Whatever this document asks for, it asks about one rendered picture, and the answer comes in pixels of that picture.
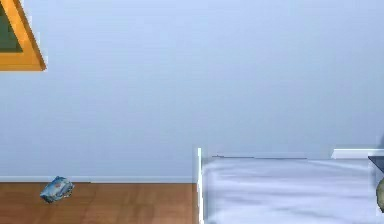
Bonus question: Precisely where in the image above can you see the orange framed wall picture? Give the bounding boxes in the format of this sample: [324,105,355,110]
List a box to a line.
[0,0,47,72]

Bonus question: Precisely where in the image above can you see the olive green round object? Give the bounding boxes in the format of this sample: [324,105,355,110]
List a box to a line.
[375,178,384,214]

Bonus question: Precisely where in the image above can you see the white bed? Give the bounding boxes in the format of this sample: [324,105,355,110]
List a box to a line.
[196,147,384,224]

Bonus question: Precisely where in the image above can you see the crumpled blue cloth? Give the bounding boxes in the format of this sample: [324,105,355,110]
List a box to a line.
[39,175,76,204]

